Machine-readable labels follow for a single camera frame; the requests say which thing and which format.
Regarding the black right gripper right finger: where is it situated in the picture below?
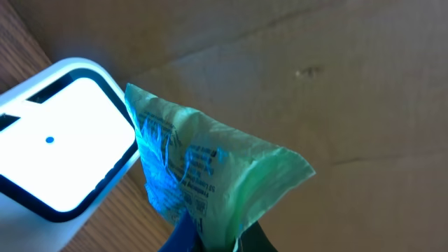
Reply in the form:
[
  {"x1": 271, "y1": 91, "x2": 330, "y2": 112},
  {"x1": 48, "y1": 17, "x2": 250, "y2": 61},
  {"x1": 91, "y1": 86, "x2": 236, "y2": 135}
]
[{"x1": 237, "y1": 222, "x2": 277, "y2": 252}]

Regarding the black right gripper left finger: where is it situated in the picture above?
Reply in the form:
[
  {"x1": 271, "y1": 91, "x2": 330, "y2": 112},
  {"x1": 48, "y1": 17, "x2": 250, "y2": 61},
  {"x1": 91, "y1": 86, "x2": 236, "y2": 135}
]
[{"x1": 158, "y1": 211, "x2": 203, "y2": 252}]

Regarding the teal white packet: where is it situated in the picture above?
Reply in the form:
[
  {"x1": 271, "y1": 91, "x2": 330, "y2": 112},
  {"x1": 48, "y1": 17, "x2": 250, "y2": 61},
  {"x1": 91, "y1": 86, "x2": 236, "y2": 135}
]
[{"x1": 125, "y1": 84, "x2": 314, "y2": 251}]

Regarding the white barcode scanner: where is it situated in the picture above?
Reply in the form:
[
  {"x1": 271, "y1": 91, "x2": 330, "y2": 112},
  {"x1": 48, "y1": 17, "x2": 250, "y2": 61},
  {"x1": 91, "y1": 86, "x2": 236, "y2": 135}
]
[{"x1": 1, "y1": 57, "x2": 139, "y2": 251}]

